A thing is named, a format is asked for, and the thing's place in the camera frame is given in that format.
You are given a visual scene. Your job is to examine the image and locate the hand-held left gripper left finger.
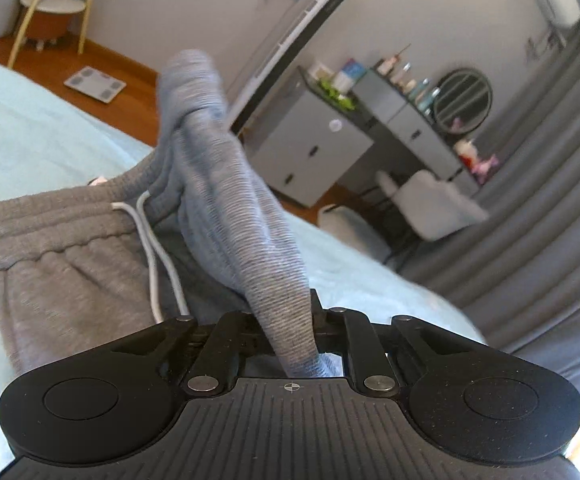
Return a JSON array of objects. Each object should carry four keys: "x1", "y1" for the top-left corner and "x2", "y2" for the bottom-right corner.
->
[{"x1": 112, "y1": 310, "x2": 271, "y2": 399}]

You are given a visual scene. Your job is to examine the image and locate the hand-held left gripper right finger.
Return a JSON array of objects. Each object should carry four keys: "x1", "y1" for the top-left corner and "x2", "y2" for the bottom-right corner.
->
[{"x1": 310, "y1": 289, "x2": 453, "y2": 401}]

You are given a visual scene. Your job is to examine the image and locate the grey pants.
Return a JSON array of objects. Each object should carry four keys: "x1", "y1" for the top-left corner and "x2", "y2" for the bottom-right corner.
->
[{"x1": 0, "y1": 50, "x2": 343, "y2": 379}]

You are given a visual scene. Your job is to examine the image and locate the white pouf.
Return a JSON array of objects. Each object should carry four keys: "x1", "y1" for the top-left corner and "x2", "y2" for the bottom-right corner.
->
[{"x1": 317, "y1": 204, "x2": 393, "y2": 261}]

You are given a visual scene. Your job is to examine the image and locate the white chair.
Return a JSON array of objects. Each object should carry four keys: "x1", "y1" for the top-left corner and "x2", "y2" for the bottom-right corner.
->
[{"x1": 375, "y1": 167, "x2": 491, "y2": 241}]

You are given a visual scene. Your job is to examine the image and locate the grey drawer cabinet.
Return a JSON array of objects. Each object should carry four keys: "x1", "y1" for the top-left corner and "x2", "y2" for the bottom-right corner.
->
[{"x1": 242, "y1": 66, "x2": 375, "y2": 208}]

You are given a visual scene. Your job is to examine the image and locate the pink toy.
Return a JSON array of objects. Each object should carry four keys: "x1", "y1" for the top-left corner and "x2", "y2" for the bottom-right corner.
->
[{"x1": 472, "y1": 155, "x2": 500, "y2": 181}]

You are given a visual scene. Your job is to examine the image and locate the grey dressing table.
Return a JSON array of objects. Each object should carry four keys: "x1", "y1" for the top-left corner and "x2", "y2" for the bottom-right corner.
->
[{"x1": 352, "y1": 69, "x2": 483, "y2": 196}]

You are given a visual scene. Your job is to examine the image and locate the grey curtain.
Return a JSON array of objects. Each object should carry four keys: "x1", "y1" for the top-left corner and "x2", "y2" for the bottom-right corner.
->
[{"x1": 385, "y1": 15, "x2": 580, "y2": 411}]

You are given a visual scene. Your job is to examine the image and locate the green packet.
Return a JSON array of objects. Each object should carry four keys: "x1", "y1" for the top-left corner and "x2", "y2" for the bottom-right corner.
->
[{"x1": 318, "y1": 79, "x2": 358, "y2": 111}]

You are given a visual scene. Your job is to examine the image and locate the round mirror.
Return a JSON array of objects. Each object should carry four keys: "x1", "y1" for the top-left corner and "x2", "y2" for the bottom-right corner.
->
[{"x1": 432, "y1": 67, "x2": 494, "y2": 135}]

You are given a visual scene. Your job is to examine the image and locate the row of cosmetic bottles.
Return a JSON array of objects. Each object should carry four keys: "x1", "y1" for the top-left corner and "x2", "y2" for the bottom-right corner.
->
[{"x1": 375, "y1": 45, "x2": 443, "y2": 116}]

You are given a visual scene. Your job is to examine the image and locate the blue white box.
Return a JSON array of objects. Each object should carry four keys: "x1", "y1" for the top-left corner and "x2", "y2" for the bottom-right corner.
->
[{"x1": 334, "y1": 59, "x2": 368, "y2": 92}]

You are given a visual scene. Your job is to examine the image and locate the light blue blanket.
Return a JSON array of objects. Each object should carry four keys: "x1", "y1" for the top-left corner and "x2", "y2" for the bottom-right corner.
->
[{"x1": 0, "y1": 52, "x2": 488, "y2": 467}]

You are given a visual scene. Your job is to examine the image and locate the white bathroom scale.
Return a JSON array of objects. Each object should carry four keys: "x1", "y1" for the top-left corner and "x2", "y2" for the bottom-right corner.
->
[{"x1": 64, "y1": 66, "x2": 127, "y2": 105}]

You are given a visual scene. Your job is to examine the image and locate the white framed panel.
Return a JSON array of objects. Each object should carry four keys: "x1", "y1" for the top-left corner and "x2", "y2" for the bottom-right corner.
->
[{"x1": 225, "y1": 0, "x2": 355, "y2": 136}]

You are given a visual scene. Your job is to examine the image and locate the gold metal rack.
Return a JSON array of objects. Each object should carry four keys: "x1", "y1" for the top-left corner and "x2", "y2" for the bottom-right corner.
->
[{"x1": 7, "y1": 0, "x2": 105, "y2": 69}]

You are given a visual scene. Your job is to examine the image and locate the round white orange stool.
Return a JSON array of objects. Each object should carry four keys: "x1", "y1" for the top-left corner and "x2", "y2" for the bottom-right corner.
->
[{"x1": 20, "y1": 0, "x2": 88, "y2": 52}]

